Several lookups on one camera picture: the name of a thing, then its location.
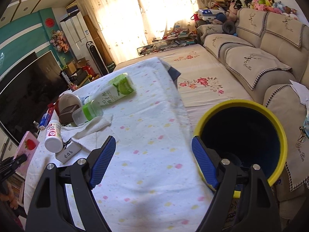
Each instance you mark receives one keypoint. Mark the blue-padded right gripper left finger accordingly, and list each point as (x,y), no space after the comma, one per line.
(49,208)

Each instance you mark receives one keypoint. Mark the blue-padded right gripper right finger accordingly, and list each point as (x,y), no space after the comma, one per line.
(257,209)

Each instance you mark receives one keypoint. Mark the white Co-Q10 supplement bottle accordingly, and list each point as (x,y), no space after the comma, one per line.
(53,139)

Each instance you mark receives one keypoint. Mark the small white carton box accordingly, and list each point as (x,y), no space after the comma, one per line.
(68,151)

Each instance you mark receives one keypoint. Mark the dark brown plastic box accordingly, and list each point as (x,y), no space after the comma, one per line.
(65,116)

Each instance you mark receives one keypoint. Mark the yellow-rimmed black trash bin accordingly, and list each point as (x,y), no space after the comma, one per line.
(245,133)

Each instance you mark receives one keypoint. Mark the clear jar green band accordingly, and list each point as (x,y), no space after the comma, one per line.
(87,113)

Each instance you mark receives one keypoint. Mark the green white drink bottle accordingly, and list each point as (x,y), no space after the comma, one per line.
(114,90)

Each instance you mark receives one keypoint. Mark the pink strawberry book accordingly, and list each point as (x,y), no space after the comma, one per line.
(27,146)

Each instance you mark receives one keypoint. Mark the blue tissue packet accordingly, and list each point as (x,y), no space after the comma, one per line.
(44,121)

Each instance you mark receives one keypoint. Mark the black flat television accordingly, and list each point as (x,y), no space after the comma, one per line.
(26,92)

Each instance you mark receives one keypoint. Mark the white tissue napkin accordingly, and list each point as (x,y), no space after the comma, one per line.
(90,135)

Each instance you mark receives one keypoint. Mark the white papers on sofa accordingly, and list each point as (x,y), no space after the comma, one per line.
(301,90)

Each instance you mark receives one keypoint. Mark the artificial flower bouquet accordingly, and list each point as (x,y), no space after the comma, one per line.
(58,40)

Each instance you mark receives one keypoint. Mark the floral beige bed sheet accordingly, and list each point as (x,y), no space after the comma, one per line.
(204,82)

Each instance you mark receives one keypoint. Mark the black tower fan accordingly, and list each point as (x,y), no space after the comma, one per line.
(97,58)

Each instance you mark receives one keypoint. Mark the beige sofa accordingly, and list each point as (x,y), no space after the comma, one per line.
(267,54)

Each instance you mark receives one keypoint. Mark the cream window curtains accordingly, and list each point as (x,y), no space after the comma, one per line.
(126,25)

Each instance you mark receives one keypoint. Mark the glass tray with clutter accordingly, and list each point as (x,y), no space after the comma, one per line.
(173,41)

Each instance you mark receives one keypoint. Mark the pile of plush toys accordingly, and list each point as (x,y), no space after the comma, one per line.
(266,6)

